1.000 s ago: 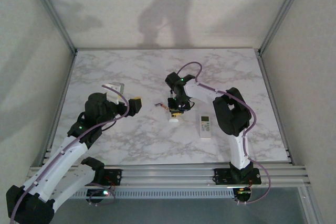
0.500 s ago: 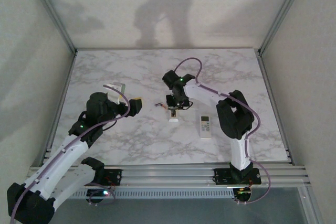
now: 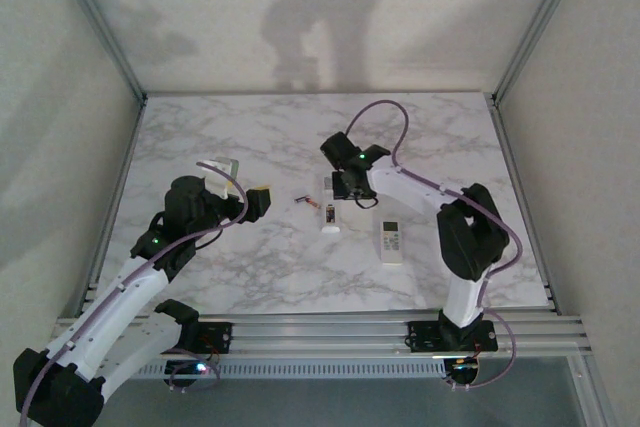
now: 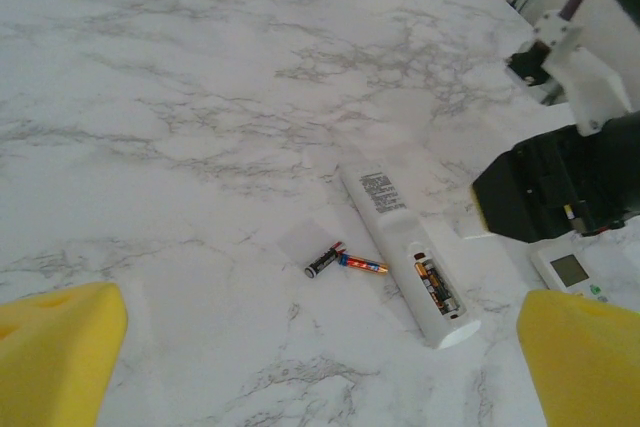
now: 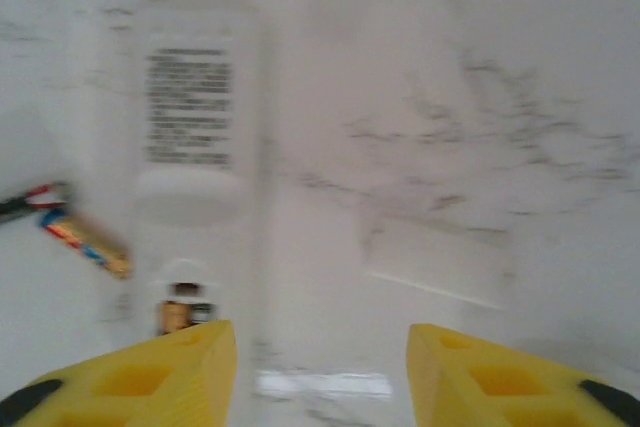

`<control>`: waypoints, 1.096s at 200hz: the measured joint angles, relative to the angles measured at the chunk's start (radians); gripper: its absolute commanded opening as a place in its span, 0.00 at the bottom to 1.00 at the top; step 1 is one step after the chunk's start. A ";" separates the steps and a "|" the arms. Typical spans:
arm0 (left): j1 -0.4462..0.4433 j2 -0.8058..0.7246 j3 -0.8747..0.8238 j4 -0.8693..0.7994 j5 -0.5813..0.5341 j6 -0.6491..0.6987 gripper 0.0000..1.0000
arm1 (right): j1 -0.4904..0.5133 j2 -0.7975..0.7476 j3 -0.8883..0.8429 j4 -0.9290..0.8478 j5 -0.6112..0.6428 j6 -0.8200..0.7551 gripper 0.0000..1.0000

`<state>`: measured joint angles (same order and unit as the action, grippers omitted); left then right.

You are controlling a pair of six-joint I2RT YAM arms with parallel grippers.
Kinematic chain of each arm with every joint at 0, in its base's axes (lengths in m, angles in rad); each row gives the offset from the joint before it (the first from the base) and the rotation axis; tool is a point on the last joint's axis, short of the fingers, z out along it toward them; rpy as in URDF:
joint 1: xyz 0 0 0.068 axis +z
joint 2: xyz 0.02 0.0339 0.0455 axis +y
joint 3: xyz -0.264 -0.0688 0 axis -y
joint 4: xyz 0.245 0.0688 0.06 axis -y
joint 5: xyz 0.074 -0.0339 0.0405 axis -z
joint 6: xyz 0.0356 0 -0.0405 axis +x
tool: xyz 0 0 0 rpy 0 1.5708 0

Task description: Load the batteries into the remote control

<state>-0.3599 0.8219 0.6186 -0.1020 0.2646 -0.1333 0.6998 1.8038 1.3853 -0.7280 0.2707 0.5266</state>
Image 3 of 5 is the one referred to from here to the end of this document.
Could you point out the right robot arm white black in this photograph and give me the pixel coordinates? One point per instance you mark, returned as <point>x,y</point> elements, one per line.
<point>465,242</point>

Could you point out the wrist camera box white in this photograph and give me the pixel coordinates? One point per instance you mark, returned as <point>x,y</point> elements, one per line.
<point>328,183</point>
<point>233,167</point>

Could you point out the aluminium frame leg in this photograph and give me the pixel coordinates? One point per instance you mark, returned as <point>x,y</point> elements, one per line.
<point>595,392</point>

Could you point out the long white remote control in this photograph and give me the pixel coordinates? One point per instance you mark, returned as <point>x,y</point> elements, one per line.
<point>331,228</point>

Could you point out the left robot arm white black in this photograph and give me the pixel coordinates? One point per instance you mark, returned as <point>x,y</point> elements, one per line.
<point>115,307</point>

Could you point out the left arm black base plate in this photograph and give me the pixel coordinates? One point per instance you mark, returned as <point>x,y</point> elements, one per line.
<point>220,337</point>

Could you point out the short white remote with display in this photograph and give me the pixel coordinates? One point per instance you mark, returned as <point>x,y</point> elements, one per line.
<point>391,242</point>

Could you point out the aluminium frame post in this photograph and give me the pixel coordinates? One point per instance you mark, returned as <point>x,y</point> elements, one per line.
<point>542,22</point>
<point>100,22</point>

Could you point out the small black battery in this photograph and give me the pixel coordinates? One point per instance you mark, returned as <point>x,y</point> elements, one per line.
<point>313,204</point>
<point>301,199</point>
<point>330,213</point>

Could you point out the aluminium mounting rail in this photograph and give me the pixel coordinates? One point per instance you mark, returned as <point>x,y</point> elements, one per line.
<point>320,337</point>

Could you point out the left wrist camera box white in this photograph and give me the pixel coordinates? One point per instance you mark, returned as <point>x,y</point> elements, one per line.
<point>233,167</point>

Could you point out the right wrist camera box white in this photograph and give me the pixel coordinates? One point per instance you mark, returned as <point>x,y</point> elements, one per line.
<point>328,183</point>

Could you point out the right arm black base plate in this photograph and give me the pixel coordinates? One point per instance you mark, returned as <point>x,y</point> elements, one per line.
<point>425,337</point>

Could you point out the black controller board with LED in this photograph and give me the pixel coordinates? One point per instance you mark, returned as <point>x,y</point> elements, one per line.
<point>462,372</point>
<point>182,372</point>

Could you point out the aluminium side rail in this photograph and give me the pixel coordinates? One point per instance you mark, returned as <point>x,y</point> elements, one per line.
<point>505,139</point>
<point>116,197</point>

